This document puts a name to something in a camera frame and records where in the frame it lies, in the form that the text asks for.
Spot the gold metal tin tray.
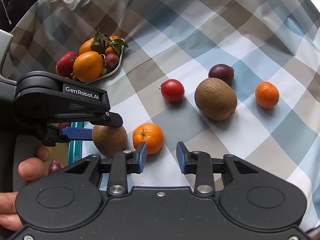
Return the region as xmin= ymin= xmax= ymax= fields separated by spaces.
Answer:
xmin=41 ymin=122 xmax=84 ymax=165

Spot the person's left hand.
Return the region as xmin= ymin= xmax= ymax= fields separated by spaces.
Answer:
xmin=0 ymin=144 xmax=52 ymax=231

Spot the dark purple plum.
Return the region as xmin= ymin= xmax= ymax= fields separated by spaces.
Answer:
xmin=208 ymin=64 xmax=234 ymax=85

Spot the large front orange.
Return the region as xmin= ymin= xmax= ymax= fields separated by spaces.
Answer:
xmin=73 ymin=51 xmax=104 ymax=83

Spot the plum on plate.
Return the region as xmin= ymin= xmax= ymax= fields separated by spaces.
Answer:
xmin=105 ymin=54 xmax=119 ymax=70

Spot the large back orange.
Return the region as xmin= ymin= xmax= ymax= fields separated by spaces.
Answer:
xmin=78 ymin=38 xmax=101 ymax=55

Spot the light green fruit plate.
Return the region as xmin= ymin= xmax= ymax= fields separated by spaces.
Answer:
xmin=87 ymin=44 xmax=125 ymax=84

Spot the red tomato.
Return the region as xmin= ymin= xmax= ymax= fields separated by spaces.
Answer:
xmin=58 ymin=122 xmax=72 ymax=129
xmin=160 ymin=79 xmax=184 ymax=102

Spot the small mandarin with leaves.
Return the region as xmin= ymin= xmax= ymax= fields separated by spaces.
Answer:
xmin=105 ymin=46 xmax=118 ymax=55

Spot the red apple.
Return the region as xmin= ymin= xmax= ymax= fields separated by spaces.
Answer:
xmin=55 ymin=51 xmax=78 ymax=79

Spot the checkered blue brown tablecloth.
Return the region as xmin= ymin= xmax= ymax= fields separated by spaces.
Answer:
xmin=3 ymin=0 xmax=319 ymax=230

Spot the large brown kiwi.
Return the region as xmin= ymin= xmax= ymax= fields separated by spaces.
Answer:
xmin=194 ymin=77 xmax=238 ymax=121

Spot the large orange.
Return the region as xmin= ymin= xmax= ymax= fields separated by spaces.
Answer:
xmin=78 ymin=38 xmax=101 ymax=55
xmin=73 ymin=51 xmax=104 ymax=83

